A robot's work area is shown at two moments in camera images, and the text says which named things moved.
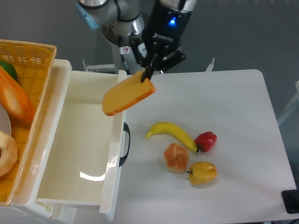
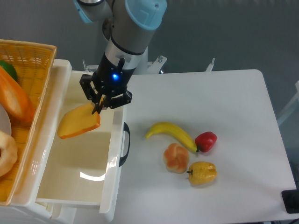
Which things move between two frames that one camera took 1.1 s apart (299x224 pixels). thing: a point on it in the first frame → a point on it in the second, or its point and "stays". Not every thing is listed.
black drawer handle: [126, 128] stays
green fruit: [10, 68] stays
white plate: [5, 121] stays
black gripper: [163, 32] → [107, 83]
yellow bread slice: [125, 92] → [77, 119]
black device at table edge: [290, 198] stays
